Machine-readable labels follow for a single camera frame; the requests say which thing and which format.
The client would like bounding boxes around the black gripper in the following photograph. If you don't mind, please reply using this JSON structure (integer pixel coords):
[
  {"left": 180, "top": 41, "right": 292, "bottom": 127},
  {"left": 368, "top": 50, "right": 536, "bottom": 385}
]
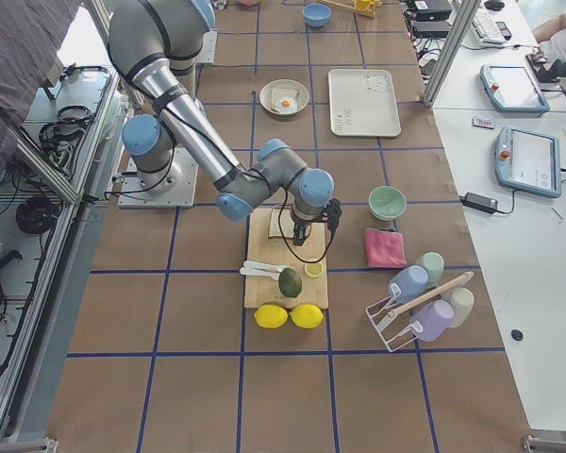
[{"left": 291, "top": 207, "right": 322, "bottom": 246}]

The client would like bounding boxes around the bread slice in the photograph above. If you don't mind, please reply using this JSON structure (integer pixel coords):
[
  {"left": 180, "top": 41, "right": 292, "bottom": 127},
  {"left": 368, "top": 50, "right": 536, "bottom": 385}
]
[
  {"left": 271, "top": 87, "right": 298, "bottom": 109},
  {"left": 268, "top": 207, "right": 294, "bottom": 240}
]

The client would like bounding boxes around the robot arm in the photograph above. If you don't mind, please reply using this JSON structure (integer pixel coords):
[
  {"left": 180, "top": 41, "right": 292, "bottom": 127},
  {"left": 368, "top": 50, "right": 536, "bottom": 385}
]
[{"left": 108, "top": 1, "right": 341, "bottom": 245}]

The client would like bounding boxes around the bread slice on plate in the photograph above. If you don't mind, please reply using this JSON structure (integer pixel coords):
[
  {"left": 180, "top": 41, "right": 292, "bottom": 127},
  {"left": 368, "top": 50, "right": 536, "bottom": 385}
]
[{"left": 271, "top": 87, "right": 298, "bottom": 109}]

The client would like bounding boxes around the cream round plate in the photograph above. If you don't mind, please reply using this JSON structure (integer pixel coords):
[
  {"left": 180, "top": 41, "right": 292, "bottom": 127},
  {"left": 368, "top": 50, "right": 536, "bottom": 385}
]
[{"left": 259, "top": 79, "right": 309, "bottom": 116}]

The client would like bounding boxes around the wooden cutting board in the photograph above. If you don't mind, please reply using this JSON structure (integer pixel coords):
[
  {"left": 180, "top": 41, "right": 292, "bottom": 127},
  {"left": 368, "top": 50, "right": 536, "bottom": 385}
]
[{"left": 243, "top": 208, "right": 328, "bottom": 309}]

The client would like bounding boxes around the lemon slice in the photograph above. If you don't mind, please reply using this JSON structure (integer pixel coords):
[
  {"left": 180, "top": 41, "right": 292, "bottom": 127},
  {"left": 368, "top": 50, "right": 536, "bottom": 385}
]
[{"left": 304, "top": 261, "right": 325, "bottom": 278}]

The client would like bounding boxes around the avocado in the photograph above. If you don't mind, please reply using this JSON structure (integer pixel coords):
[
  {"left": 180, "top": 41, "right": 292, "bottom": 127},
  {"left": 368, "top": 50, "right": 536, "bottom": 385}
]
[{"left": 277, "top": 267, "right": 303, "bottom": 298}]

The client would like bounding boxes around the white plastic spoon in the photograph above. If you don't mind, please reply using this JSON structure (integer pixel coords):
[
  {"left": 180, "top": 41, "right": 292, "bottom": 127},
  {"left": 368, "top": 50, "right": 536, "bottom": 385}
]
[{"left": 242, "top": 260, "right": 287, "bottom": 272}]

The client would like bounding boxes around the white plastic fork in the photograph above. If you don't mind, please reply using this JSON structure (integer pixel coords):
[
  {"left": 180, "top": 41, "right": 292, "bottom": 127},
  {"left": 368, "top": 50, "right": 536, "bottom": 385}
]
[{"left": 239, "top": 267, "right": 280, "bottom": 281}]

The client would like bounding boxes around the right yellow lemon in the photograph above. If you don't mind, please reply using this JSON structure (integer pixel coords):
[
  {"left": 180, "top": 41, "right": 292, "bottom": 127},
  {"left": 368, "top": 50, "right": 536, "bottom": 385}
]
[{"left": 290, "top": 304, "right": 325, "bottom": 329}]

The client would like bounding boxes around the yellow lemon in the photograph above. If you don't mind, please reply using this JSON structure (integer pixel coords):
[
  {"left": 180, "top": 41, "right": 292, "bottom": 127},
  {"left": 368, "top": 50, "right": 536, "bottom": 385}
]
[
  {"left": 254, "top": 304, "right": 289, "bottom": 329},
  {"left": 290, "top": 304, "right": 325, "bottom": 329}
]

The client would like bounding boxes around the pink cloth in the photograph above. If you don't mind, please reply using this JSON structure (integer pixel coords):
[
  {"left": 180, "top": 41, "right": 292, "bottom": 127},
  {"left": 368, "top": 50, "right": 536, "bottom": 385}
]
[{"left": 365, "top": 227, "right": 407, "bottom": 269}]

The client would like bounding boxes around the left yellow lemon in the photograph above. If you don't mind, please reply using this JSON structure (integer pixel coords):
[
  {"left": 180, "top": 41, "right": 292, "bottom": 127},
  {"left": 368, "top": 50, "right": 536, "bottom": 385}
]
[{"left": 254, "top": 304, "right": 289, "bottom": 329}]

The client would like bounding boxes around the green bowl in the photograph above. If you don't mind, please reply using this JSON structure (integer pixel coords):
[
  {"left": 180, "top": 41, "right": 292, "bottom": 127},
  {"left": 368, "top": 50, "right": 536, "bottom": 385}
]
[{"left": 368, "top": 186, "right": 407, "bottom": 221}]

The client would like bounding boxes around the blue cup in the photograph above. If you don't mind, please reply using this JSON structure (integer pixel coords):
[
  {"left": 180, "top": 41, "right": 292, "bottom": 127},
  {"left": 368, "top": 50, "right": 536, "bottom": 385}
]
[{"left": 389, "top": 265, "right": 428, "bottom": 304}]

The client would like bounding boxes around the fried egg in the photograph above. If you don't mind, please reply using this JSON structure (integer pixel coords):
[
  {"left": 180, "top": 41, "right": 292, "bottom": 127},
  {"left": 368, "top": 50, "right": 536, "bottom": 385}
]
[{"left": 273, "top": 96, "right": 297, "bottom": 114}]

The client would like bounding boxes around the green cup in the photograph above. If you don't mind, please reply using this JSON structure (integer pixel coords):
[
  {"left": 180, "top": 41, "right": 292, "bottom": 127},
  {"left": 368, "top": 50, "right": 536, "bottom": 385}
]
[{"left": 415, "top": 251, "right": 444, "bottom": 288}]

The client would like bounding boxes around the cream bear tray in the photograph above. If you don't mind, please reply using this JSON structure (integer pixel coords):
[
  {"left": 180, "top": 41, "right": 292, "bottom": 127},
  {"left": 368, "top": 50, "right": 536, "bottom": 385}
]
[{"left": 328, "top": 69, "right": 402, "bottom": 138}]

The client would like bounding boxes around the purple cup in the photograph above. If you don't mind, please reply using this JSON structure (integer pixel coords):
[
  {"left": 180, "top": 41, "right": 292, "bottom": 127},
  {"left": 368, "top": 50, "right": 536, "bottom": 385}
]
[{"left": 409, "top": 299, "right": 455, "bottom": 342}]

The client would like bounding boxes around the beige cup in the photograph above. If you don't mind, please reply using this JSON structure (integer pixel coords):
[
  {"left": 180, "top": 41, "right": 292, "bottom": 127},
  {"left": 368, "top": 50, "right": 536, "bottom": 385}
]
[{"left": 441, "top": 287, "right": 474, "bottom": 328}]

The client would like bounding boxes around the black power adapter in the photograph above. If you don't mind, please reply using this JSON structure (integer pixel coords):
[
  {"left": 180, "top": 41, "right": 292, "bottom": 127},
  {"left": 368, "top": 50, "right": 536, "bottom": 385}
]
[{"left": 459, "top": 192, "right": 498, "bottom": 214}]

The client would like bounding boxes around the blue bowl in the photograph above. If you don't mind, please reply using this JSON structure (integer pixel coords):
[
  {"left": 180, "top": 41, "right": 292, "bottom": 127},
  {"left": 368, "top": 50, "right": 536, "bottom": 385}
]
[{"left": 302, "top": 3, "right": 332, "bottom": 27}]

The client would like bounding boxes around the wooden dish rack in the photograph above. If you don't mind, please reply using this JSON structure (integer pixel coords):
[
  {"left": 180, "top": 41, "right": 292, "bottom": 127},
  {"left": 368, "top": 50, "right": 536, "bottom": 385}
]
[{"left": 319, "top": 0, "right": 382, "bottom": 18}]

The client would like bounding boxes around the near teach pendant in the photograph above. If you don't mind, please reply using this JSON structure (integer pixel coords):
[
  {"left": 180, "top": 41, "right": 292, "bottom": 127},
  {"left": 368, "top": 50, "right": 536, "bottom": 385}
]
[{"left": 493, "top": 126, "right": 561, "bottom": 198}]

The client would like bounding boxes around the teach pendant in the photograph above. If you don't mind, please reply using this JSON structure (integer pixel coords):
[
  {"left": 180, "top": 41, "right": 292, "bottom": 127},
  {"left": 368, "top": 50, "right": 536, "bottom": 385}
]
[
  {"left": 479, "top": 65, "right": 550, "bottom": 116},
  {"left": 493, "top": 126, "right": 561, "bottom": 198}
]

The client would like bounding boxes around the far teach pendant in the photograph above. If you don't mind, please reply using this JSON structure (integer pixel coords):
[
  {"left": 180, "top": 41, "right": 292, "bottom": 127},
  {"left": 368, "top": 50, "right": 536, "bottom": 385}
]
[{"left": 479, "top": 65, "right": 550, "bottom": 116}]

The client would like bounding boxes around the grey cloth cover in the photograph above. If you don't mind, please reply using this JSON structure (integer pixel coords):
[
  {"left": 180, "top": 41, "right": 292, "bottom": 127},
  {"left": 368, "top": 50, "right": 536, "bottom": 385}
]
[{"left": 0, "top": 1, "right": 79, "bottom": 176}]

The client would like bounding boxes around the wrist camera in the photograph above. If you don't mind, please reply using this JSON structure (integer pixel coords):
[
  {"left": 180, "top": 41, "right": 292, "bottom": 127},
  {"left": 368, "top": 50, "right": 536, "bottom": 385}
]
[{"left": 321, "top": 198, "right": 342, "bottom": 235}]

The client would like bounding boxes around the white wire cup rack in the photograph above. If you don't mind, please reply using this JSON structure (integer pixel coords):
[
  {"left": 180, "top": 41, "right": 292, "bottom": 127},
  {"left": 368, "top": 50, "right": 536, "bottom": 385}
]
[{"left": 365, "top": 271, "right": 474, "bottom": 352}]

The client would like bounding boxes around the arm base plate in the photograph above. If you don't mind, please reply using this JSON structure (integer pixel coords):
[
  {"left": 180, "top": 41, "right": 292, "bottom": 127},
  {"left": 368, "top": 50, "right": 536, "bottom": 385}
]
[{"left": 118, "top": 146, "right": 198, "bottom": 209}]

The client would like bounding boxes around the aluminium frame post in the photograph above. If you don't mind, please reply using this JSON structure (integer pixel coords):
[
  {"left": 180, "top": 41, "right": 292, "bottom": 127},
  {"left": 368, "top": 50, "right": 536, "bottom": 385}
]
[{"left": 423, "top": 0, "right": 480, "bottom": 108}]

